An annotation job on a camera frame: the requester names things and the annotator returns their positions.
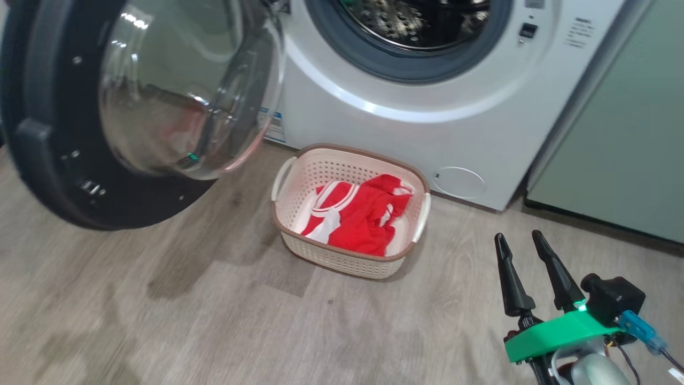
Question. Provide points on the wide green cabinet door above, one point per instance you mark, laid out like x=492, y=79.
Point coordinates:
x=630, y=133

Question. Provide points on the dark cabinet plinth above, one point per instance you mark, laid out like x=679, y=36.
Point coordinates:
x=588, y=222

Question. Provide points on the steel washing machine drum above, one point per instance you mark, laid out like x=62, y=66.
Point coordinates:
x=411, y=27

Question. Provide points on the black round glass washer door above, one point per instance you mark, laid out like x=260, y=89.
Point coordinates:
x=48, y=107

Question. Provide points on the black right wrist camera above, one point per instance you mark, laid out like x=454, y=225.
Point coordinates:
x=614, y=294

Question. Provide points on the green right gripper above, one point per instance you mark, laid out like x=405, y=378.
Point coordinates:
x=556, y=334

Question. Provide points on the red and white garment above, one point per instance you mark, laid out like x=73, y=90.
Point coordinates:
x=363, y=219

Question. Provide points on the white front-load washing machine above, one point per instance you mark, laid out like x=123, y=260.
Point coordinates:
x=401, y=144

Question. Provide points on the blue right wrist connector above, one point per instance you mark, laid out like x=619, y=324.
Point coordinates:
x=638, y=329

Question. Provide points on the blue energy label sticker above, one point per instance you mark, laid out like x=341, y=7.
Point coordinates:
x=276, y=128

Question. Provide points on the oval white filter cover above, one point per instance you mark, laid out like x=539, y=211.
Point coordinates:
x=459, y=183

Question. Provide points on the cream perforated laundry basket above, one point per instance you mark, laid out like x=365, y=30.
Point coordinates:
x=342, y=262

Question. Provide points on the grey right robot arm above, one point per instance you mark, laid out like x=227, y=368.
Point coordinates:
x=593, y=371

